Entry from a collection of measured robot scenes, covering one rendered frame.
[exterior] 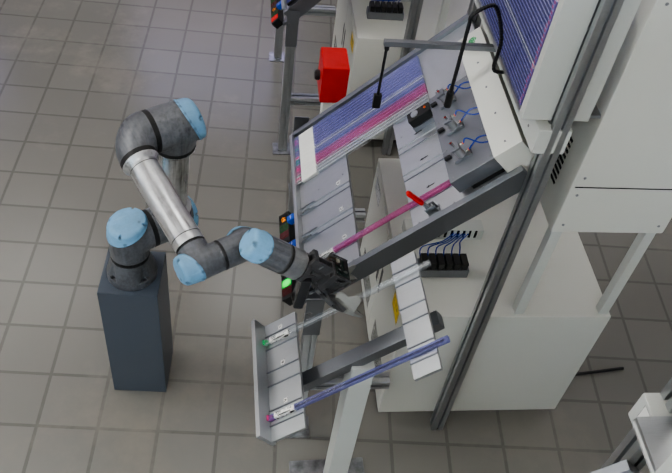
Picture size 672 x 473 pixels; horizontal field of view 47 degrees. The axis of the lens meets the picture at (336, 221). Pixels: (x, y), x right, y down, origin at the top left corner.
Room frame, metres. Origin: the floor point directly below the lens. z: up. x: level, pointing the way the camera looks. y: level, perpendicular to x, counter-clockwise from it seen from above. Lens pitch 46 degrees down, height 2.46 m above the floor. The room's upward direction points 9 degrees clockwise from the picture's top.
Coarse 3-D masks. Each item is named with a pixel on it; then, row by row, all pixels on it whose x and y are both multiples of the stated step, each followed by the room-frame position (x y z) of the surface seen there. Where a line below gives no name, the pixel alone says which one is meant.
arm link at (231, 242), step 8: (232, 232) 1.25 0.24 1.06; (240, 232) 1.23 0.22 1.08; (224, 240) 1.20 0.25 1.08; (232, 240) 1.20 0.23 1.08; (240, 240) 1.21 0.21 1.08; (224, 248) 1.18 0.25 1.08; (232, 248) 1.18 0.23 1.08; (232, 256) 1.17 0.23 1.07; (240, 256) 1.18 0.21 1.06; (232, 264) 1.16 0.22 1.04
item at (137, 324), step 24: (144, 288) 1.42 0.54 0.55; (168, 288) 1.57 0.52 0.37; (120, 312) 1.39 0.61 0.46; (144, 312) 1.39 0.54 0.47; (168, 312) 1.54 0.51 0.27; (120, 336) 1.38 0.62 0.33; (144, 336) 1.39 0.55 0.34; (168, 336) 1.51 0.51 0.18; (120, 360) 1.38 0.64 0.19; (144, 360) 1.39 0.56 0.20; (168, 360) 1.48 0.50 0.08; (120, 384) 1.38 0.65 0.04; (144, 384) 1.39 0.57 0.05
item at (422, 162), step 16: (464, 32) 2.08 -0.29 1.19; (432, 64) 2.02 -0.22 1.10; (448, 64) 1.98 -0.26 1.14; (432, 80) 1.95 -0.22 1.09; (448, 80) 1.91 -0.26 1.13; (432, 96) 1.88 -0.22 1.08; (400, 128) 1.82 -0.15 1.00; (432, 128) 1.75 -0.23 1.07; (400, 144) 1.76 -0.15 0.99; (416, 144) 1.72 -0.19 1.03; (432, 144) 1.70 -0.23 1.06; (400, 160) 1.69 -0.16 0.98; (416, 160) 1.67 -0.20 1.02; (432, 160) 1.64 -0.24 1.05; (416, 176) 1.61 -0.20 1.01; (432, 176) 1.58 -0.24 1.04; (496, 176) 1.49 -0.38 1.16; (416, 192) 1.55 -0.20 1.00; (448, 192) 1.50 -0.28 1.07; (464, 192) 1.48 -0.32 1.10; (416, 208) 1.50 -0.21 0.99; (416, 224) 1.44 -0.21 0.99
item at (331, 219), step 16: (320, 176) 1.79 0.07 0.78; (336, 176) 1.76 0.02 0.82; (304, 192) 1.76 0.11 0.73; (320, 192) 1.72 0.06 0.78; (336, 192) 1.69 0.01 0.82; (304, 208) 1.69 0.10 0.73; (320, 208) 1.66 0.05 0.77; (336, 208) 1.63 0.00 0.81; (352, 208) 1.60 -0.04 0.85; (304, 224) 1.62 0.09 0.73; (320, 224) 1.60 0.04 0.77; (336, 224) 1.57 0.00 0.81; (352, 224) 1.54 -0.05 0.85; (304, 240) 1.55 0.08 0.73; (320, 240) 1.54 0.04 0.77; (336, 240) 1.51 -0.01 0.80; (352, 256) 1.43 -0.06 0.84
